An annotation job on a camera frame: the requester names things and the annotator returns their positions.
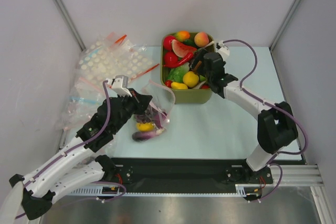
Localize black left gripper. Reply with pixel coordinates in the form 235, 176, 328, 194
111, 88, 152, 133

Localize brown toy kiwi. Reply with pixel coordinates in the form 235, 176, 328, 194
192, 61, 202, 73

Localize dark purple toy grapes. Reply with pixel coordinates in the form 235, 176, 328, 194
133, 108, 157, 124

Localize yellow toy lemon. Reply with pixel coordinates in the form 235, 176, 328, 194
136, 122, 155, 132

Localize purple toy eggplant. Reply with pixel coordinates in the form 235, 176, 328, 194
132, 129, 165, 142

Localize clear zip top bag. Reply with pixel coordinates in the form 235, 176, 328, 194
135, 80, 175, 132

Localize pink toy onion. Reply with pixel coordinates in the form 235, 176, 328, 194
153, 110, 167, 124

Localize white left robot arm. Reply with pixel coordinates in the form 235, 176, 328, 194
9, 89, 152, 220

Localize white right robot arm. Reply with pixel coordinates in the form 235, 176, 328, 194
190, 49, 298, 183

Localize pile of clear zip bags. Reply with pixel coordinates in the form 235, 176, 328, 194
56, 70, 112, 131

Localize dotted clear zip bag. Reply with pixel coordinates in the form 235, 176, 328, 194
75, 33, 159, 92

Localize yellow toy apple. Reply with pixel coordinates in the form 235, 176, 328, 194
183, 71, 199, 88

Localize red toy chili pepper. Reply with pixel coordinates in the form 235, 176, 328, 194
164, 52, 194, 68

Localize peach toy fruit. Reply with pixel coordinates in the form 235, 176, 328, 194
194, 32, 209, 47

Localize toy watermelon slice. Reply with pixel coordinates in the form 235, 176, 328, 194
171, 39, 197, 58

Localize yellow toy banana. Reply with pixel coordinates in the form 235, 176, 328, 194
171, 82, 188, 90

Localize red toy apple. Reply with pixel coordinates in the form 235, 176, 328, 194
164, 51, 179, 66

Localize orange green toy mango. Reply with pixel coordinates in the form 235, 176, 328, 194
174, 30, 190, 42

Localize red toy tomato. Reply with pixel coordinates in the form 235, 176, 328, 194
165, 80, 172, 88

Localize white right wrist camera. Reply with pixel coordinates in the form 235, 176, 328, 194
215, 40, 230, 61

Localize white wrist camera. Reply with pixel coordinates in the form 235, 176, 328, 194
106, 75, 132, 97
215, 40, 230, 61

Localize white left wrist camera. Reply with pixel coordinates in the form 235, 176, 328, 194
106, 75, 132, 97

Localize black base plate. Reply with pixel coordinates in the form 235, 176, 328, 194
112, 157, 273, 188

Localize white slotted cable duct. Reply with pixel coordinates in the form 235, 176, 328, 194
68, 183, 259, 197

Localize right aluminium corner post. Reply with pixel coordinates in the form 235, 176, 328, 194
269, 0, 318, 51

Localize aluminium corner post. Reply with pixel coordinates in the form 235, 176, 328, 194
269, 0, 318, 51
52, 0, 86, 51

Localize aluminium frame rail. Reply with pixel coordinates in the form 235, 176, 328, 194
270, 164, 326, 188

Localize left aluminium corner post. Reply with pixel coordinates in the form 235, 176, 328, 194
52, 0, 86, 51

